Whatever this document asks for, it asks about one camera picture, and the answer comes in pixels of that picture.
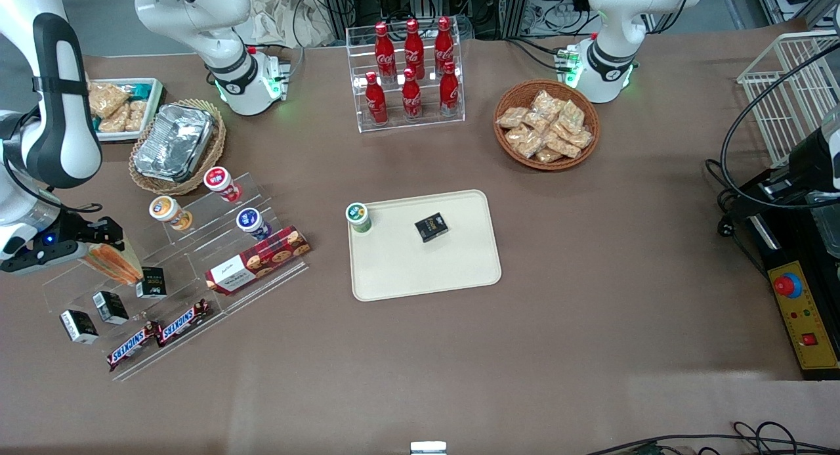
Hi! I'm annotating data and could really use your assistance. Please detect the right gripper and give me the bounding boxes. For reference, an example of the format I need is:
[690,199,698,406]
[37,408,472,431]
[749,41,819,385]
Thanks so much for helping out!
[36,213,125,249]

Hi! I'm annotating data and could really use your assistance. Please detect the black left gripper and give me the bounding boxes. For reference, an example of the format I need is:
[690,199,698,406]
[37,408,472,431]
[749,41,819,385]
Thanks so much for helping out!
[727,128,837,221]

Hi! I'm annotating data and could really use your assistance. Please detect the triangular sandwich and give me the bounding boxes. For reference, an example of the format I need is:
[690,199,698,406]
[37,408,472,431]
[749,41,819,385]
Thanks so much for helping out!
[82,242,144,285]

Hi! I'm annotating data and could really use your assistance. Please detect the beige plastic tray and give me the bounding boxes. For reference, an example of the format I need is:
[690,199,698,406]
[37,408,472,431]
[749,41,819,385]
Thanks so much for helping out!
[348,189,503,303]

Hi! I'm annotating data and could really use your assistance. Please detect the orange lid cup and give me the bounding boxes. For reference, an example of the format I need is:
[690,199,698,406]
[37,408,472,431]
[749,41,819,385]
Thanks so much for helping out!
[148,195,193,231]

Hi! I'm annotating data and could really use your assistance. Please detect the small black white box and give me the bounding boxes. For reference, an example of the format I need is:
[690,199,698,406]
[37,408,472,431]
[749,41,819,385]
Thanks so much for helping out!
[136,266,167,299]
[92,290,130,325]
[60,309,99,345]

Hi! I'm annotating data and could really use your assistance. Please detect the white rectangular snack bin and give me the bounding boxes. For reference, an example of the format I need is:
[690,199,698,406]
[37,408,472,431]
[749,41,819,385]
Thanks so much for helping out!
[87,77,165,143]

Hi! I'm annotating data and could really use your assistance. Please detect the clear acrylic stepped display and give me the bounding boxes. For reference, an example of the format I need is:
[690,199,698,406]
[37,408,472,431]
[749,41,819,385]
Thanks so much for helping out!
[41,171,310,382]

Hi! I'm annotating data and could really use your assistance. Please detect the aluminium foil container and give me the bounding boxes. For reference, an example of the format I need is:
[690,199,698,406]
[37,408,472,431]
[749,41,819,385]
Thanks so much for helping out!
[133,104,217,183]

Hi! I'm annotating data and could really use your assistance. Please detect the snickers chocolate bar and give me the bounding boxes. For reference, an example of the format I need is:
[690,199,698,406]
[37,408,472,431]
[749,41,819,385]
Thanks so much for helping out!
[107,321,161,372]
[156,299,213,347]

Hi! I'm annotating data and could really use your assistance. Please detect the yellow emergency stop panel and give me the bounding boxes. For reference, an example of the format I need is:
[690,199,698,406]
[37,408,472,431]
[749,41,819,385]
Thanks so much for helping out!
[766,261,840,372]

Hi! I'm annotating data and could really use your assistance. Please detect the red lid cup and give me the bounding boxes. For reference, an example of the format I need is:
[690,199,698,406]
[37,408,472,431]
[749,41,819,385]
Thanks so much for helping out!
[203,166,242,203]

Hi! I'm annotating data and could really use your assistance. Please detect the oval wicker basket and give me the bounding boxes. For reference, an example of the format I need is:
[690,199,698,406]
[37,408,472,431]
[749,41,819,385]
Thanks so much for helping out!
[128,99,227,196]

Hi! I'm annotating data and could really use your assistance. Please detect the blue lid cup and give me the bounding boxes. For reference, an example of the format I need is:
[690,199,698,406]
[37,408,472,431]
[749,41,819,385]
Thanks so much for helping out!
[236,207,272,240]

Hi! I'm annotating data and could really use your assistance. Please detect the red cookie box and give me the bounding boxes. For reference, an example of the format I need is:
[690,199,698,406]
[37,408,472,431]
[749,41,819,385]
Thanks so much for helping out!
[205,225,311,295]

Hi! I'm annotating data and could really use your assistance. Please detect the round wicker basket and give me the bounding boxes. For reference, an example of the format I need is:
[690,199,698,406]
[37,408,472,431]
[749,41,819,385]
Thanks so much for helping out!
[493,79,600,172]

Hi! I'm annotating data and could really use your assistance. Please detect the green lid cup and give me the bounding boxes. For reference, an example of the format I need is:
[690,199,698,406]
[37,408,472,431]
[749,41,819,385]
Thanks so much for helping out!
[346,202,373,234]

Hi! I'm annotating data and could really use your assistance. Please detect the beige crumpled cloth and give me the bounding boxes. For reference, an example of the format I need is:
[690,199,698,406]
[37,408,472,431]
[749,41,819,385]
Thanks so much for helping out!
[249,0,335,49]

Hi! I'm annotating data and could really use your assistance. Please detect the red cola bottle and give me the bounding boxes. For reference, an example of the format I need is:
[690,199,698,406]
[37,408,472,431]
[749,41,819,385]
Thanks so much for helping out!
[374,22,397,83]
[439,62,460,118]
[404,18,425,80]
[364,72,389,126]
[402,68,423,122]
[434,16,455,75]

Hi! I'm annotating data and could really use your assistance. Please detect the small black box gold print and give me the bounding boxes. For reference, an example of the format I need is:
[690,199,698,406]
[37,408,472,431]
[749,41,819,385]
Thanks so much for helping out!
[414,212,450,243]

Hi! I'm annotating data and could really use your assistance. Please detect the clear acrylic bottle rack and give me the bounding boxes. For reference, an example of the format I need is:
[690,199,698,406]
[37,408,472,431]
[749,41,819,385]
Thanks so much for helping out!
[346,20,465,134]

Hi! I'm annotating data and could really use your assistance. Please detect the aluminium equipment rack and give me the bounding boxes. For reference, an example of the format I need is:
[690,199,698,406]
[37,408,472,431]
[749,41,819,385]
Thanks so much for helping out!
[315,0,591,39]

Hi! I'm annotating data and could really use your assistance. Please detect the black cable with plug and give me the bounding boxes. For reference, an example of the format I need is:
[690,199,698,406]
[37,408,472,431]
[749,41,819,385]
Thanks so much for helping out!
[705,158,739,239]

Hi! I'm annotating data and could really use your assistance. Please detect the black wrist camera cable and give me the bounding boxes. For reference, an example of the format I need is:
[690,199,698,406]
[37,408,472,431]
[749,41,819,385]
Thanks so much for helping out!
[0,123,104,214]

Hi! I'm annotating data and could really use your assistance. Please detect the large black cable loop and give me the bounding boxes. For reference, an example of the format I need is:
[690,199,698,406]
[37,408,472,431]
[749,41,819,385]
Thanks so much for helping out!
[720,41,840,209]

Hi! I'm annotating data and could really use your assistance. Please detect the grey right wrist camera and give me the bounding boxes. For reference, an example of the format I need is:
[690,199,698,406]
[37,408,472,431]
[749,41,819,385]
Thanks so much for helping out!
[0,240,87,274]

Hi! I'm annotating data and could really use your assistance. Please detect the white wire basket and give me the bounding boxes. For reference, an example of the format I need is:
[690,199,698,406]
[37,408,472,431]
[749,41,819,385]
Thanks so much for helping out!
[736,30,840,167]

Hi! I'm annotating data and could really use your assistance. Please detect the black floor cables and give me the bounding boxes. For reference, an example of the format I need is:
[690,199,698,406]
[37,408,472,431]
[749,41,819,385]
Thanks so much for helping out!
[584,421,840,455]

